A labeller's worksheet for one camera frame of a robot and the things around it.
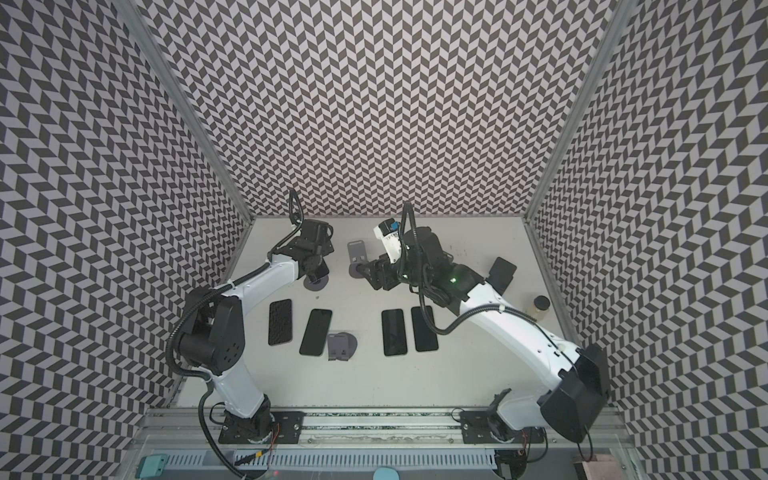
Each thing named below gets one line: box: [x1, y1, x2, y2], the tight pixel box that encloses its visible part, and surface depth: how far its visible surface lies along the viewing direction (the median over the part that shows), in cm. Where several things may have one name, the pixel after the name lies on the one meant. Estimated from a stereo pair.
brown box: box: [573, 454, 622, 480], surface depth 66 cm
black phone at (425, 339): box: [411, 305, 439, 352], surface depth 88 cm
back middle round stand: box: [347, 240, 367, 278], surface depth 101 cm
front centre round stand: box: [327, 332, 358, 361], surface depth 84 cm
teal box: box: [135, 454, 167, 479], surface depth 67 cm
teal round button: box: [372, 466, 400, 480], surface depth 67 cm
